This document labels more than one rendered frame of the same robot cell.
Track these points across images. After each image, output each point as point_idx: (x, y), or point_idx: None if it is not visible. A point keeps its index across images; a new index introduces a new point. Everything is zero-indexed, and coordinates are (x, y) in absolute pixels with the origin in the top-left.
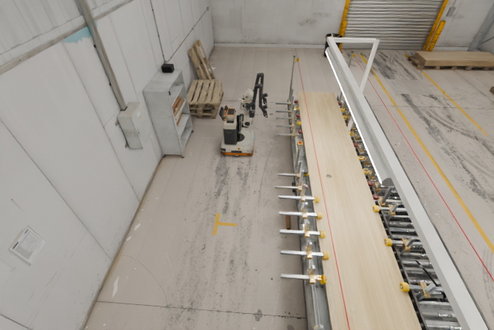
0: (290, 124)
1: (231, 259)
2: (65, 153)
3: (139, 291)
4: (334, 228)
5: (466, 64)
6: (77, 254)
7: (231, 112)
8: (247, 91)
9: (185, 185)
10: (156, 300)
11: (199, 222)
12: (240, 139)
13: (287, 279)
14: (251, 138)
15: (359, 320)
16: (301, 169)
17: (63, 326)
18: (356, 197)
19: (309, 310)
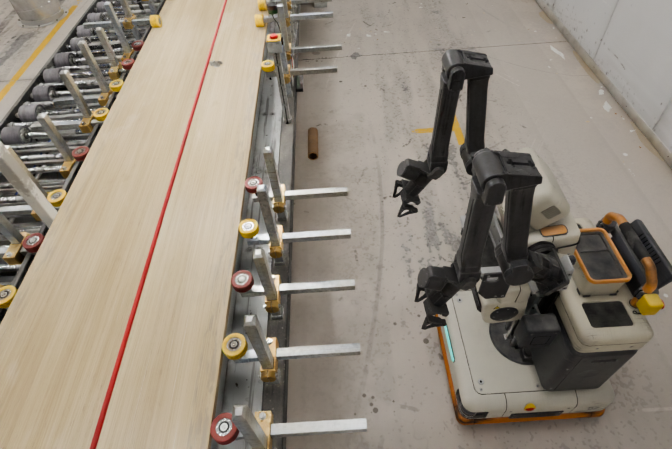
0: (283, 294)
1: (406, 90)
2: None
3: (520, 52)
4: (241, 3)
5: None
6: None
7: (591, 249)
8: (543, 167)
9: (584, 189)
10: (489, 49)
11: (491, 126)
12: (503, 328)
13: (317, 83)
14: (460, 335)
15: None
16: (271, 136)
17: None
18: (177, 38)
19: None
